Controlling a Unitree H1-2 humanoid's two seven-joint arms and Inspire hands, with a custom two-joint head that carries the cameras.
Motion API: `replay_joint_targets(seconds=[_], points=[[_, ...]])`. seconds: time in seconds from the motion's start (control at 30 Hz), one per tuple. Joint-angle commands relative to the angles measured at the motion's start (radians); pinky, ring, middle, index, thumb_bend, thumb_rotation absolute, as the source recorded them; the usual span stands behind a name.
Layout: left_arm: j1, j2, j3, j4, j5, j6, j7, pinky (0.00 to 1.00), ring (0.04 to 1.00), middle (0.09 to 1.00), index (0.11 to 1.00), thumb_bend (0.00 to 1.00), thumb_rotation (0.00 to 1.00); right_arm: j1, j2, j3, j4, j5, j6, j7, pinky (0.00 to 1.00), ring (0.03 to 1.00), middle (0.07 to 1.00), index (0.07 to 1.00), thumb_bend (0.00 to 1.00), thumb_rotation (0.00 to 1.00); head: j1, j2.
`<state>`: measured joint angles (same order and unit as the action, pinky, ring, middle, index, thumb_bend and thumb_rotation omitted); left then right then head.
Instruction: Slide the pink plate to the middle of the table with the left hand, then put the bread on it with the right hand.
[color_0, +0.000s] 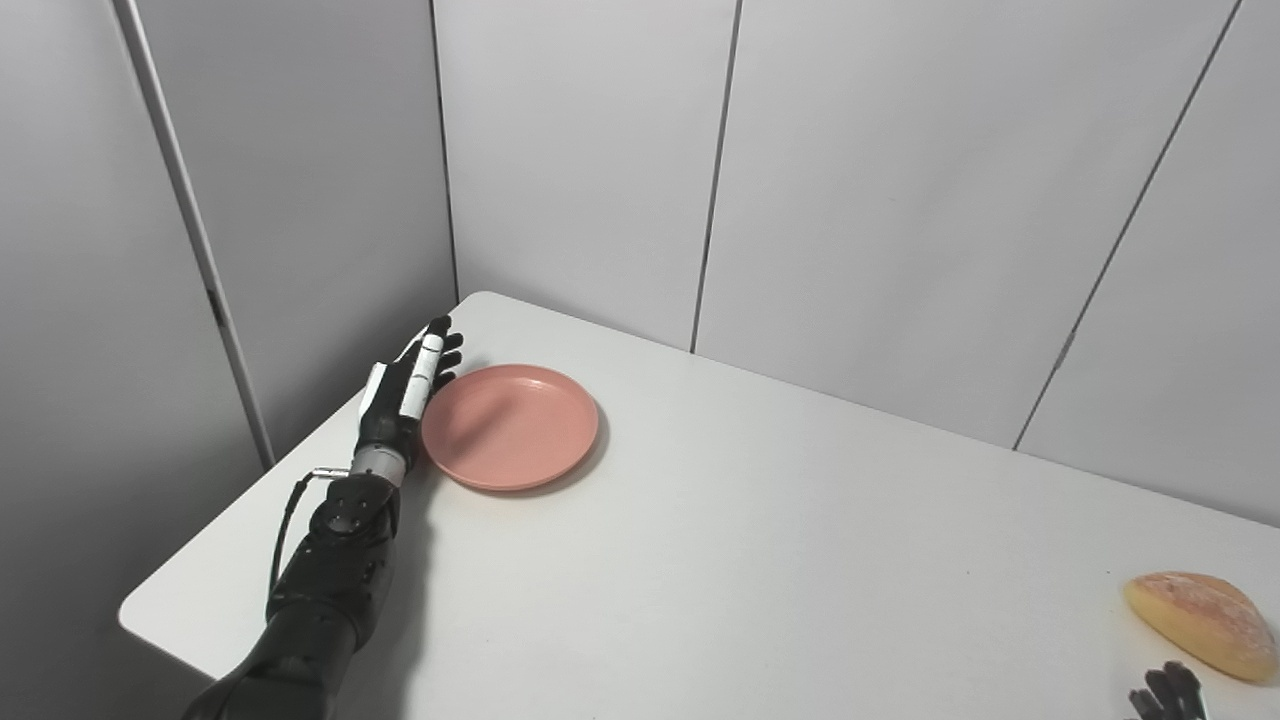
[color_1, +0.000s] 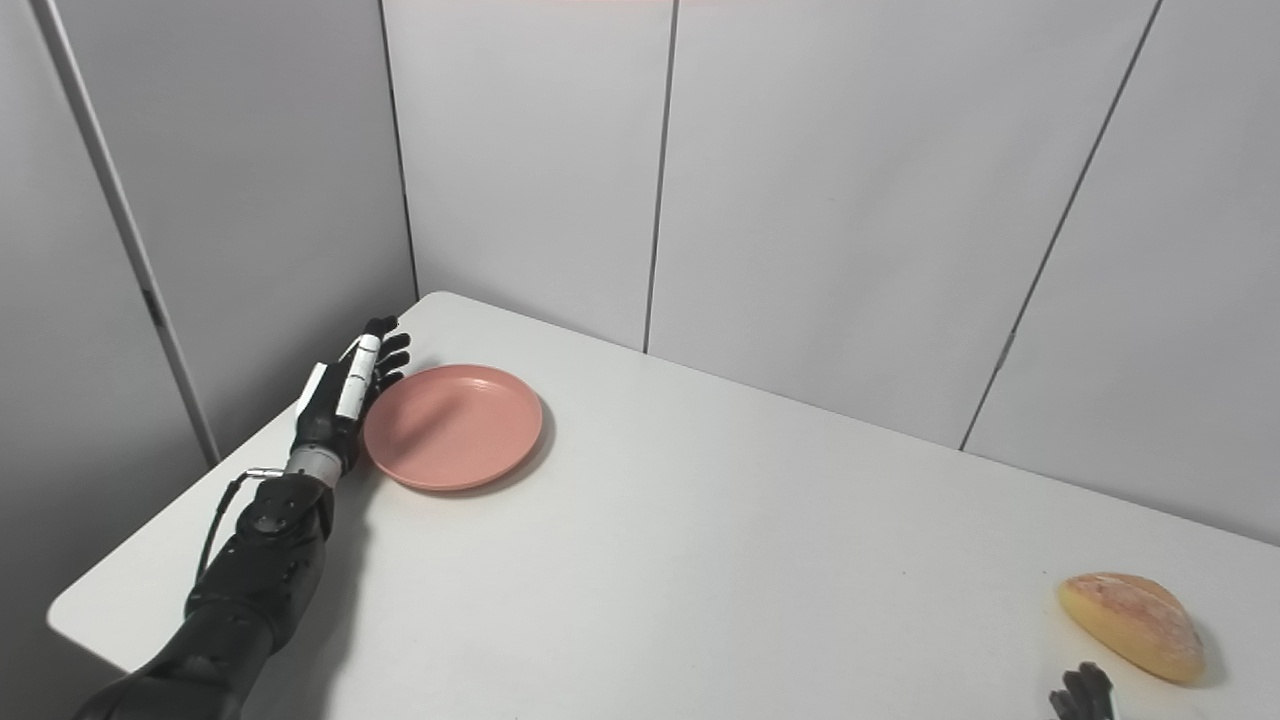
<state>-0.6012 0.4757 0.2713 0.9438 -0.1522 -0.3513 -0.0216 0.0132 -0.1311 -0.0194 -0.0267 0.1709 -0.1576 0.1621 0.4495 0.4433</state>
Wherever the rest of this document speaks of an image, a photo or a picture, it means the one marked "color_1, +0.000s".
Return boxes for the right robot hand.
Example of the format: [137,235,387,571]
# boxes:
[1048,662,1115,720]

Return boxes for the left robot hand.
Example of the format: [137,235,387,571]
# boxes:
[290,316,411,475]

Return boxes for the bread roll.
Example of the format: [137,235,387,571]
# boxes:
[1059,572,1206,685]

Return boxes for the pink plate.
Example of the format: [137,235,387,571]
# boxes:
[363,364,544,492]

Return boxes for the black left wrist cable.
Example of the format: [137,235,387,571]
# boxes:
[194,468,285,586]

